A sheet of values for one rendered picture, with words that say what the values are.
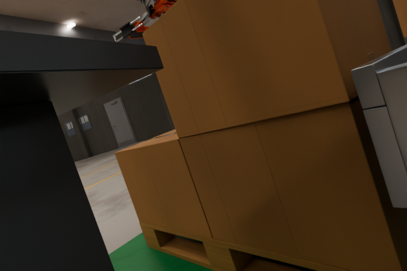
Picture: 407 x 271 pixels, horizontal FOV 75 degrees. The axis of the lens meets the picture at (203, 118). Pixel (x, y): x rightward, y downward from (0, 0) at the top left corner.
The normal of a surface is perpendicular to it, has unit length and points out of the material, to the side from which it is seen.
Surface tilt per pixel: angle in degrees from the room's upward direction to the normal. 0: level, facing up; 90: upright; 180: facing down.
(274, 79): 90
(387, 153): 90
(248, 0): 90
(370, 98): 90
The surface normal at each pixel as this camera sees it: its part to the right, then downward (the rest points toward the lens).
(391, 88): -0.70, 0.27
